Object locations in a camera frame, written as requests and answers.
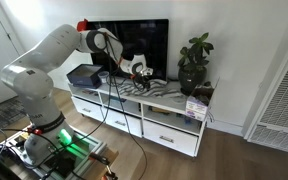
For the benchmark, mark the gripper block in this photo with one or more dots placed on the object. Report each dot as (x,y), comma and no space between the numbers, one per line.
(145,73)

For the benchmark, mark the grey white striped towel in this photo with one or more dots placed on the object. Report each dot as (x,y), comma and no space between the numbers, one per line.
(160,89)

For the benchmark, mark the metal robot base platform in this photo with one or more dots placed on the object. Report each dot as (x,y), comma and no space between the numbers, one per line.
(84,150)

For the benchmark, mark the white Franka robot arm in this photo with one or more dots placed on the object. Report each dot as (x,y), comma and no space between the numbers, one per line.
(50,46)

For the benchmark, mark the brown flat shelf item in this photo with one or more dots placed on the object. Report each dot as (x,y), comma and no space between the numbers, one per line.
(160,110)

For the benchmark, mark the white television stand cabinet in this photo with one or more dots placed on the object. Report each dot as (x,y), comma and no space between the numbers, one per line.
(180,102)

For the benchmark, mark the translucent plastic cup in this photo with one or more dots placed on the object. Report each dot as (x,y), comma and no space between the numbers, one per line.
(103,77)

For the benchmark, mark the white cabinet drawer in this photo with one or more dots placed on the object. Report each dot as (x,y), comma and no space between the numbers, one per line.
(170,138)
(124,124)
(87,109)

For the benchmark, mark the black flat screen television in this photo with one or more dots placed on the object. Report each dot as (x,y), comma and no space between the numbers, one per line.
(150,40)

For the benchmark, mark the green plant in black pot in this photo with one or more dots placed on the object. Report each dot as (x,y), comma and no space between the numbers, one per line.
(192,80)

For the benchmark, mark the white purple printed carton box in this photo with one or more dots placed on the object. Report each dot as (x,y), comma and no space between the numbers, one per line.
(195,108)

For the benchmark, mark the open navy cardboard box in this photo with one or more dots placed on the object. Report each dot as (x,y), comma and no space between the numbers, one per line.
(84,76)

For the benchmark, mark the wooden base board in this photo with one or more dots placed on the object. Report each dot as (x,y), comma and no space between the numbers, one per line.
(97,170)

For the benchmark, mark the grey patterned rug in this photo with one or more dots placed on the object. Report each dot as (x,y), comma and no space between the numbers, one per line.
(4,111)

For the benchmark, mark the white wall vent grille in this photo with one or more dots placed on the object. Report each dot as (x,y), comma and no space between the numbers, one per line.
(284,100)

